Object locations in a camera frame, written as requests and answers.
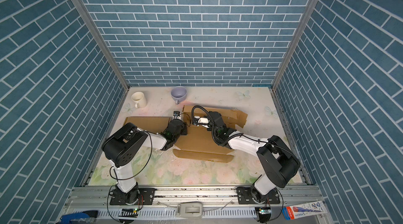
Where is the brown cardboard box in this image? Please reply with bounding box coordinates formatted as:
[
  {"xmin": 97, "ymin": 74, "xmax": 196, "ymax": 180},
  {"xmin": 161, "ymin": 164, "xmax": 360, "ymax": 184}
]
[{"xmin": 124, "ymin": 117, "xmax": 171, "ymax": 133}]

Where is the brown cardboard sheet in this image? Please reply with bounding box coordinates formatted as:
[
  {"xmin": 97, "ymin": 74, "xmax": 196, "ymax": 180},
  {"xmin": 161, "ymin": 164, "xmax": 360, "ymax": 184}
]
[{"xmin": 173, "ymin": 107, "xmax": 248, "ymax": 163}]

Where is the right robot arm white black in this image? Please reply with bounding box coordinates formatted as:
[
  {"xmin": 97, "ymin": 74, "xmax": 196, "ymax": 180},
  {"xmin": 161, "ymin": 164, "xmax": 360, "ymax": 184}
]
[{"xmin": 205, "ymin": 111, "xmax": 301, "ymax": 203}]

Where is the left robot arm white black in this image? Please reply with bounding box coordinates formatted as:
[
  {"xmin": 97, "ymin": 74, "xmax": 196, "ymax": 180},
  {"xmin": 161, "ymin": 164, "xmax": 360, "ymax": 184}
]
[{"xmin": 102, "ymin": 119, "xmax": 187, "ymax": 194}]

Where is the lavender speckled ceramic cup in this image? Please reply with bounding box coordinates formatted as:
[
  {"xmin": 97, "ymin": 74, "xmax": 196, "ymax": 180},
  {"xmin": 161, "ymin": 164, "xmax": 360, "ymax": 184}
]
[{"xmin": 171, "ymin": 86, "xmax": 187, "ymax": 104}]

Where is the white ceramic mug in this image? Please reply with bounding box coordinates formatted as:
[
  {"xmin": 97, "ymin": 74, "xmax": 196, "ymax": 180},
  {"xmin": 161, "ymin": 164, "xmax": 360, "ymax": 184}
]
[{"xmin": 131, "ymin": 91, "xmax": 147, "ymax": 109}]

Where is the small green circuit board right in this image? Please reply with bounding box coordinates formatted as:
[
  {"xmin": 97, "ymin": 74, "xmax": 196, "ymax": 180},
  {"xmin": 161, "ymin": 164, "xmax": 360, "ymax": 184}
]
[{"xmin": 258, "ymin": 207, "xmax": 272, "ymax": 215}]

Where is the white red blue carton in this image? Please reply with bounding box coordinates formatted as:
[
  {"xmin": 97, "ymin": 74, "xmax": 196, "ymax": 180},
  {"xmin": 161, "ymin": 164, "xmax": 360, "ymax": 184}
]
[{"xmin": 282, "ymin": 201, "xmax": 327, "ymax": 220}]

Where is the blue tool at bottom left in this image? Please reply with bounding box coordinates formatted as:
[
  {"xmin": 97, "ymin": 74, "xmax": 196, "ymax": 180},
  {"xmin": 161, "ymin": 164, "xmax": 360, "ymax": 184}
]
[{"xmin": 58, "ymin": 210, "xmax": 99, "ymax": 224}]

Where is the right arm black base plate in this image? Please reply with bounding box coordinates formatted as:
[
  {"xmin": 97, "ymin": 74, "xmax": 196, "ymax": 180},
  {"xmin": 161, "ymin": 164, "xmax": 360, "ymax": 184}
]
[{"xmin": 235, "ymin": 186, "xmax": 280, "ymax": 205}]

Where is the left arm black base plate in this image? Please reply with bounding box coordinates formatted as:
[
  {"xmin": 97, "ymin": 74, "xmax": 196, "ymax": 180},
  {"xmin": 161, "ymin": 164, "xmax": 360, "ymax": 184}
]
[{"xmin": 109, "ymin": 186, "xmax": 156, "ymax": 206}]

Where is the grey plastic handle clamp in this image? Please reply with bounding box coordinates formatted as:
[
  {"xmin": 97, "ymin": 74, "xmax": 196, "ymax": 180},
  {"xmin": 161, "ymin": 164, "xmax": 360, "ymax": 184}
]
[{"xmin": 176, "ymin": 202, "xmax": 203, "ymax": 218}]

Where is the white slotted cable duct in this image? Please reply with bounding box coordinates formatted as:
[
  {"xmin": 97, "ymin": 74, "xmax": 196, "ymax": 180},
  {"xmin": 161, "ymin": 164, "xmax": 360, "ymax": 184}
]
[{"xmin": 97, "ymin": 207, "xmax": 259, "ymax": 220}]

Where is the aluminium mounting rail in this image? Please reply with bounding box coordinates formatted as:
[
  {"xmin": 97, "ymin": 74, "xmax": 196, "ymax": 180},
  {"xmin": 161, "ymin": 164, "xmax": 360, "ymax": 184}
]
[{"xmin": 63, "ymin": 184, "xmax": 323, "ymax": 212}]

